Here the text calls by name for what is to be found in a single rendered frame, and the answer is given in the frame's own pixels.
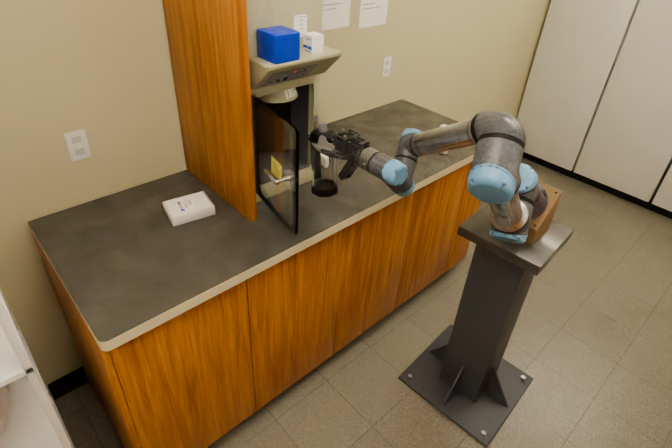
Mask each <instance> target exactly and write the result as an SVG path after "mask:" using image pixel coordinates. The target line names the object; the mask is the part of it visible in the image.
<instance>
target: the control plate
mask: <svg viewBox="0 0 672 448"><path fill-rule="evenodd" d="M317 65H318V64H316V65H311V66H307V67H302V68H297V69H293V70H288V71H284V72H279V73H275V74H272V75H271V77H270V78H269V79H268V80H267V82H266V83H265V84H264V85H263V86H262V87H264V86H269V85H273V84H277V83H281V82H285V81H290V80H294V79H298V78H302V77H306V76H307V75H308V74H309V73H310V72H311V71H312V70H313V69H314V68H315V67H316V66H317ZM304 69H306V70H304ZM295 71H297V72H295ZM294 72H295V73H294ZM302 74H304V76H303V75H302ZM297 75H299V77H298V76H297ZM292 76H294V77H293V78H291V77H292ZM285 77H288V79H287V80H285V81H283V79H284V78H285ZM279 79H280V81H279V82H276V81H277V80H279ZM271 81H272V83H269V82H271Z"/></svg>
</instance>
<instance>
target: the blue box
mask: <svg viewBox="0 0 672 448"><path fill-rule="evenodd" d="M257 55H258V57H259V58H261V59H264V60H266V61H268V62H271V63H273V64H275V65H276V64H281V63H286V62H291V61H295V60H299V59H300V32H299V31H296V30H293V29H291V28H288V27H285V26H282V25H280V26H273V27H266V28H259V29H257Z"/></svg>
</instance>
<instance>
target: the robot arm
mask: <svg viewBox="0 0 672 448"><path fill-rule="evenodd" d="M352 132H354V133H356V134H357V135H356V134H354V133H352ZM311 144H312V145H313V146H314V147H315V148H316V149H317V150H318V151H320V152H321V153H322V154H324V155H326V156H328V157H331V158H337V159H340V160H347V162H346V164H345V165H344V167H343V168H342V170H341V171H340V173H339V174H338V177H339V178H340V179H341V180H344V179H347V178H350V177H351V176H352V175H353V173H354V172H355V170H356V169H357V167H358V166H359V167H360V168H361V169H363V170H365V171H367V172H369V173H370V174H372V175H374V176H376V177H378V178H379V179H381V180H382V181H383V182H384V183H385V184H386V185H387V186H388V187H389V188H390V189H391V190H392V191H393V192H394V193H396V194H397V195H399V196H401V197H404V196H408V195H410V194H411V193H412V192H413V190H414V188H415V182H414V180H413V178H412V177H413V174H414V171H415V167H416V164H417V160H418V157H419V156H425V155H430V154H435V153H440V152H445V151H450V150H455V149H460V148H465V147H470V146H475V145H477V146H476V150H475V154H474V157H473V161H472V165H471V169H470V171H469V174H468V177H467V189H468V191H469V193H470V194H471V195H472V196H473V197H477V199H478V200H480V201H483V202H486V203H489V205H490V207H491V210H490V220H491V228H490V229H489V230H490V232H489V235H490V236H491V237H492V238H494V239H497V240H501V241H505V242H510V243H517V244H522V243H525V241H526V238H527V237H528V230H529V225H530V221H531V220H532V219H535V218H537V217H539V216H540V215H542V214H543V213H544V211H545V210H546V208H547V206H548V195H547V192H546V190H545V188H544V187H543V186H542V185H541V184H539V182H538V176H537V174H536V172H535V171H534V170H533V168H532V167H530V166H529V165H526V164H522V163H521V161H522V157H523V152H524V148H525V144H526V134H525V131H524V128H523V126H522V125H521V124H520V122H519V121H518V120H517V119H516V118H514V117H513V116H512V115H510V114H508V113H505V112H501V111H485V112H481V113H478V114H476V115H474V116H473V118H472V119H469V120H466V121H462V122H458V123H454V124H451V125H447V126H443V127H439V128H436V129H432V130H428V131H424V132H422V131H420V130H418V129H415V128H412V129H411V128H407V129H405V130H404V131H403V133H402V136H401V138H400V140H399V145H398V149H397V152H396V155H395V158H394V159H393V158H391V157H389V156H387V155H385V154H383V153H381V152H380V151H378V150H376V149H374V148H371V147H369V141H367V140H365V139H363V138H361V137H360V134H359V133H357V132H355V131H353V130H351V129H349V131H348V130H346V131H344V129H343V128H342V129H341V132H340V133H338V134H334V142H333V144H334V145H335V149H336V152H335V150H334V145H333V144H331V143H328V142H327V140H326V137H325V136H323V135H321V136H320V137H319V140H318V144H315V143H312V142H311Z"/></svg>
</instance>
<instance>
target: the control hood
mask: <svg viewBox="0 0 672 448"><path fill-rule="evenodd" d="M341 56H342V52H341V51H338V50H335V49H333V48H330V47H327V46H324V45H323V53H317V54H309V53H307V52H305V51H303V48H300V59H299V60H295V61H291V62H286V63H281V64H276V65H275V64H273V63H271V62H268V61H266V60H264V59H261V58H259V57H252V58H249V66H250V86H251V89H253V90H254V89H258V88H263V87H262V86H263V85H264V84H265V83H266V82H267V80H268V79H269V78H270V77H271V75H272V74H275V73H279V72H284V71H288V70H293V69H297V68H302V67H307V66H311V65H316V64H318V65H317V66H316V67H315V68H314V69H313V70H312V71H311V72H310V73H309V74H308V75H307V76H306V77H309V76H313V75H317V74H321V73H325V72H326V71H327V70H328V69H329V68H330V67H331V66H332V65H333V64H334V63H335V62H336V61H337V60H338V59H339V58H340V57H341Z"/></svg>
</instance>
